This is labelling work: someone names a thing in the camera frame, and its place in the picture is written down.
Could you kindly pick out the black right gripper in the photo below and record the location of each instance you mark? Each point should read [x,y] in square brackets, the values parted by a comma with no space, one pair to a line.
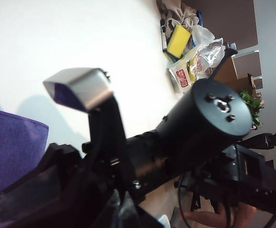
[81,166]

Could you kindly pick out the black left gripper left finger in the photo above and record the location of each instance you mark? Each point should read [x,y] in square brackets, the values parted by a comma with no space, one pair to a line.
[64,202]

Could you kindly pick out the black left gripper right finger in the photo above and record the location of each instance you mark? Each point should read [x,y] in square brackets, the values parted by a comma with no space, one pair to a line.
[138,218]

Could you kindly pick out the purple microfiber cloth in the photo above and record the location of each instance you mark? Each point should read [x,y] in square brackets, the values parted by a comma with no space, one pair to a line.
[9,147]

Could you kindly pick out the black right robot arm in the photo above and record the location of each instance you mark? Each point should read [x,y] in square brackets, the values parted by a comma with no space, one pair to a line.
[188,133]

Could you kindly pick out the person bare forearm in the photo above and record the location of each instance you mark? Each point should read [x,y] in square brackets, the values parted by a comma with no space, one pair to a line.
[209,218]

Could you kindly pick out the crumpled beige cloth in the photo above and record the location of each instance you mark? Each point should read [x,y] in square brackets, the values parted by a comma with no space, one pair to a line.
[173,13]

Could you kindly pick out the white bag with red print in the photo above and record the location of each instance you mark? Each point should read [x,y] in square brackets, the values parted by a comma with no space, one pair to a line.
[182,76]

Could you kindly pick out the yellow sponge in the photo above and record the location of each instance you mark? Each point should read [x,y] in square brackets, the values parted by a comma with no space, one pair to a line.
[178,41]

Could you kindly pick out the leafy green plant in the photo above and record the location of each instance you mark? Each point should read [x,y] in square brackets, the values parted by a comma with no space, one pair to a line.
[253,107]

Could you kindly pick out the brown cardboard box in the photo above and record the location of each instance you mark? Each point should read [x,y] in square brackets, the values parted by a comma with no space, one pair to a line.
[227,71]

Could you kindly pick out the clear crumpled plastic bag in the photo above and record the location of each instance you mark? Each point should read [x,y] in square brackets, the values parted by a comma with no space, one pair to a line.
[209,47]

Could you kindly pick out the thin black rod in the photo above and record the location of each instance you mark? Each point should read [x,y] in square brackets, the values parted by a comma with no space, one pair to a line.
[223,61]

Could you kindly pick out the blue item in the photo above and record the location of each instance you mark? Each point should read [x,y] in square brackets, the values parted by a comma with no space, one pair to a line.
[200,17]

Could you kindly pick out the narrow brown desk divider panel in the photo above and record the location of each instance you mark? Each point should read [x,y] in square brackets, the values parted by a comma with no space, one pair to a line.
[223,21]

